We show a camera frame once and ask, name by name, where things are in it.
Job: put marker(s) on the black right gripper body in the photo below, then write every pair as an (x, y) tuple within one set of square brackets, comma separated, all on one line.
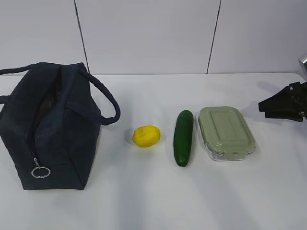
[(303, 100)]

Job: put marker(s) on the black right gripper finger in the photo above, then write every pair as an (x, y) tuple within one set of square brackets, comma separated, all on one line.
[(284, 100), (289, 111)]

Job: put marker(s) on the glass container green lid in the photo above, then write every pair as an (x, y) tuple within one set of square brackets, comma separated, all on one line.
[(225, 133)]

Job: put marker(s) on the green cucumber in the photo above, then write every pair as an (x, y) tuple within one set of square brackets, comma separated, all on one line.
[(183, 137)]

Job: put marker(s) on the yellow lemon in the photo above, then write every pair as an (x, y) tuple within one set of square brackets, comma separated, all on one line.
[(146, 136)]

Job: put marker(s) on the navy blue lunch bag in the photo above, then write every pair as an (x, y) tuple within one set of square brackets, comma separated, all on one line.
[(51, 121)]

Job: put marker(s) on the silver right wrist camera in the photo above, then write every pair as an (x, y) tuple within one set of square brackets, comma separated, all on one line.
[(303, 64)]

